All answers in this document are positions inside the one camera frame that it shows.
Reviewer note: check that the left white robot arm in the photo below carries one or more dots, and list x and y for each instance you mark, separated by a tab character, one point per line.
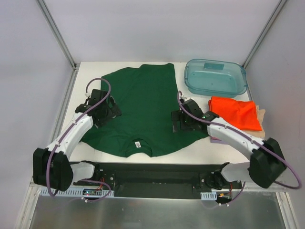
66	143

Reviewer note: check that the beige folded t shirt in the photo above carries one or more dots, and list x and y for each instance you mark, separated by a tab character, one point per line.
260	117

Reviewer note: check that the teal plastic bin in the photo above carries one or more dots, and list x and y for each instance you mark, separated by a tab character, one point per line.
215	78

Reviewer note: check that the left aluminium side rail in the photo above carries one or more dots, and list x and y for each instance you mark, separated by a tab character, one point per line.
32	194

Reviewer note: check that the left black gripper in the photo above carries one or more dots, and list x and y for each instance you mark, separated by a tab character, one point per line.
112	107

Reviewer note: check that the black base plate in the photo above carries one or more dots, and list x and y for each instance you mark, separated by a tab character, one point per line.
139	180

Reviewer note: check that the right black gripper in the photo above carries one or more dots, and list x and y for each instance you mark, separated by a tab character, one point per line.
176	121

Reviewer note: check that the white cable duct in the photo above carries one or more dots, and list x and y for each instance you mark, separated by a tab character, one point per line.
85	192
209	195

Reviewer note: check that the right aluminium frame post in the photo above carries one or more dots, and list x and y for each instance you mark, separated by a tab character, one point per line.
267	27

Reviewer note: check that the aluminium frame post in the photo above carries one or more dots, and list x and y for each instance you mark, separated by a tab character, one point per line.
56	32
267	27

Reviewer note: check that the left aluminium frame post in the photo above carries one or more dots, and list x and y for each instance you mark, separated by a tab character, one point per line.
56	32

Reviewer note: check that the green t shirt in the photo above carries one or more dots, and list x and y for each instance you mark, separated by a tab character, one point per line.
146	97

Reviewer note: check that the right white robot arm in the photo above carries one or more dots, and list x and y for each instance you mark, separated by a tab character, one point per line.
265	158

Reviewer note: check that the left white cable duct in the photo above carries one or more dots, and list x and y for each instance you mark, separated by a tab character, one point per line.
85	192

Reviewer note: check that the right white cable duct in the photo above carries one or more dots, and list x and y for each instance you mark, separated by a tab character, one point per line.
209	195

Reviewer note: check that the orange folded t shirt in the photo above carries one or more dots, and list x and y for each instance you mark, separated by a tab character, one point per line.
240	114

